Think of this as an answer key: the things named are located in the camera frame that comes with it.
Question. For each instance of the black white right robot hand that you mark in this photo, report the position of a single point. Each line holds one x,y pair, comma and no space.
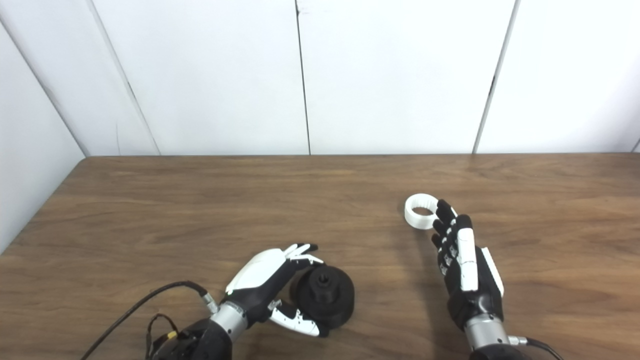
467,265

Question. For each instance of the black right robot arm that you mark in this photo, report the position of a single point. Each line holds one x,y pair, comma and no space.
485,335

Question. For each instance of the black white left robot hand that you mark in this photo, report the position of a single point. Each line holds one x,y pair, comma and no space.
260,270

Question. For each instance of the round black plastic part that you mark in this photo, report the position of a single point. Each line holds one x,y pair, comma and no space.
330,300

